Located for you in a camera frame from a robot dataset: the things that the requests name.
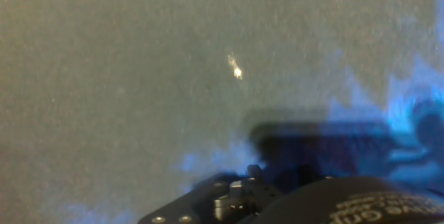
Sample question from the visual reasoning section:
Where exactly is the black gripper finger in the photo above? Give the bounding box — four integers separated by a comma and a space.
138, 164, 282, 224

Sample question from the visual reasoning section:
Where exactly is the white lint speck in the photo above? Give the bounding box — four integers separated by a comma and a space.
227, 54, 244, 81

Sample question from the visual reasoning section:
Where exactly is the blue black landscape printed mat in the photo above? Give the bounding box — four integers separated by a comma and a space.
0, 0, 444, 224

